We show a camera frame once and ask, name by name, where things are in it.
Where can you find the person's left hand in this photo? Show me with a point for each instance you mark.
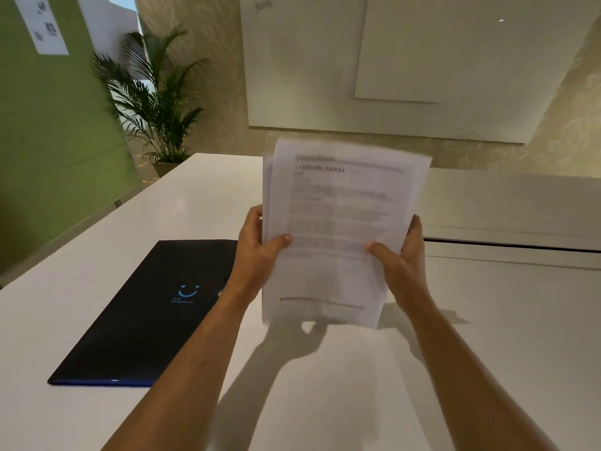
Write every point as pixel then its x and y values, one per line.
pixel 251 267

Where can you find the person's right hand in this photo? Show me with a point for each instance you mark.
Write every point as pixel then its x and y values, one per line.
pixel 408 277

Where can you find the printed white paper sheets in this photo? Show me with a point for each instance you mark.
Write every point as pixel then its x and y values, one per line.
pixel 338 206

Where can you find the black folder with smiley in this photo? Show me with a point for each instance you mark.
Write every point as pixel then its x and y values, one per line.
pixel 141 324

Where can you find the person's left forearm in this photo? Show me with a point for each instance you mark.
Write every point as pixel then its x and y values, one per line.
pixel 188 380

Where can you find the person's right forearm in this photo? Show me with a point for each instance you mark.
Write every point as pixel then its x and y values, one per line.
pixel 474 394

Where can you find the beige plant pot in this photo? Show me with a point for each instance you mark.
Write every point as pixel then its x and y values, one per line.
pixel 164 169

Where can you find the green palm plant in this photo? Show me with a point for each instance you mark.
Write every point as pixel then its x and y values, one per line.
pixel 164 122

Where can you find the large white wall board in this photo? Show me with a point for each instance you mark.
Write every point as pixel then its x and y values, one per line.
pixel 300 79

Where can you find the small white wall panel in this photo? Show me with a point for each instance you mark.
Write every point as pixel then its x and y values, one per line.
pixel 404 51

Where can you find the white wall notice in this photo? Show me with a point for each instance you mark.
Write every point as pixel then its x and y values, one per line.
pixel 47 28

